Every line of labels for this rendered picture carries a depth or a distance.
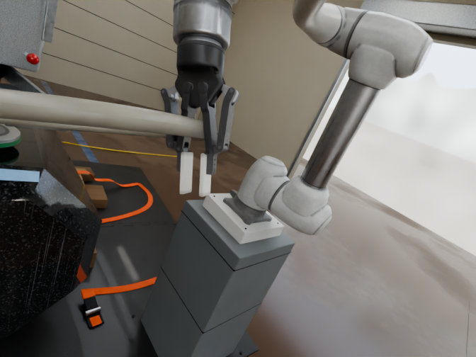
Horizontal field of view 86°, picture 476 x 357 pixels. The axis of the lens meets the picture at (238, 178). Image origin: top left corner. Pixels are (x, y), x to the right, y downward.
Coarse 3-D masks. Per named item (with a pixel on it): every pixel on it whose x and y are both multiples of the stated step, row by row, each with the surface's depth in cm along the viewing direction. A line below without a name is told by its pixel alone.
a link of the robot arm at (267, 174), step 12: (264, 156) 109; (252, 168) 108; (264, 168) 104; (276, 168) 104; (252, 180) 107; (264, 180) 104; (276, 180) 103; (288, 180) 107; (240, 192) 112; (252, 192) 107; (264, 192) 104; (252, 204) 109; (264, 204) 106
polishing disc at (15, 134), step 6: (0, 126) 94; (6, 126) 96; (0, 132) 90; (6, 132) 92; (12, 132) 93; (18, 132) 95; (0, 138) 87; (6, 138) 88; (12, 138) 90; (18, 138) 93
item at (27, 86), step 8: (8, 72) 84; (16, 72) 80; (8, 80) 84; (16, 80) 81; (24, 80) 77; (0, 88) 75; (8, 88) 78; (16, 88) 80; (24, 88) 78; (32, 88) 74; (40, 128) 62; (48, 128) 63
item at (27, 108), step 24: (0, 96) 25; (24, 96) 26; (48, 96) 27; (0, 120) 54; (24, 120) 58; (48, 120) 27; (72, 120) 28; (96, 120) 29; (120, 120) 30; (144, 120) 32; (168, 120) 34; (192, 120) 38
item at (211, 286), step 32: (192, 224) 114; (192, 256) 113; (224, 256) 99; (256, 256) 102; (160, 288) 129; (192, 288) 112; (224, 288) 99; (256, 288) 120; (160, 320) 128; (192, 320) 111; (224, 320) 114; (160, 352) 127; (192, 352) 111; (224, 352) 137
